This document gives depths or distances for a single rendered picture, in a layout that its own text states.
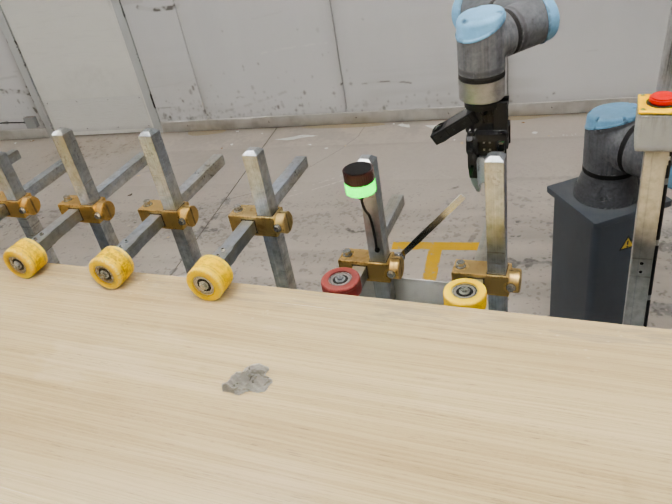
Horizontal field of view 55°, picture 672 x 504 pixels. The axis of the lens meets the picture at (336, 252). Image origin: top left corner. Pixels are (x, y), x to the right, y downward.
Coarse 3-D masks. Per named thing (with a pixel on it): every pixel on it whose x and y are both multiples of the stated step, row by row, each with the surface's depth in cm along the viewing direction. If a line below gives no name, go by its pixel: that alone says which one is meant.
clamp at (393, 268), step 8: (352, 248) 144; (352, 256) 141; (360, 256) 141; (368, 256) 140; (392, 256) 139; (400, 256) 139; (344, 264) 141; (352, 264) 140; (360, 264) 139; (368, 264) 138; (376, 264) 138; (384, 264) 137; (392, 264) 137; (400, 264) 139; (368, 272) 140; (376, 272) 139; (384, 272) 138; (392, 272) 137; (400, 272) 139; (368, 280) 141; (376, 280) 140; (384, 280) 139
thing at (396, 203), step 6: (390, 198) 161; (396, 198) 161; (402, 198) 161; (390, 204) 159; (396, 204) 158; (402, 204) 162; (384, 210) 157; (390, 210) 156; (396, 210) 157; (390, 216) 154; (396, 216) 157; (390, 222) 153; (390, 228) 154; (366, 246) 145; (360, 270) 138; (366, 270) 139; (360, 276) 136; (366, 276) 140
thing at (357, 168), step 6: (354, 162) 124; (360, 162) 124; (366, 162) 124; (348, 168) 123; (354, 168) 122; (360, 168) 122; (366, 168) 122; (348, 174) 121; (354, 174) 120; (360, 174) 120; (360, 186) 121; (360, 198) 125; (366, 210) 128; (372, 222) 131; (372, 228) 132
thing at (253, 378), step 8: (248, 368) 111; (256, 368) 111; (264, 368) 111; (232, 376) 111; (240, 376) 109; (248, 376) 109; (256, 376) 108; (264, 376) 109; (224, 384) 108; (232, 384) 109; (240, 384) 109; (248, 384) 108; (256, 384) 108; (264, 384) 108; (232, 392) 108; (240, 392) 107; (256, 392) 107
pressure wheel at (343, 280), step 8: (328, 272) 131; (336, 272) 131; (344, 272) 131; (352, 272) 130; (328, 280) 130; (336, 280) 129; (344, 280) 129; (352, 280) 128; (360, 280) 129; (328, 288) 127; (336, 288) 127; (344, 288) 126; (352, 288) 127; (360, 288) 129
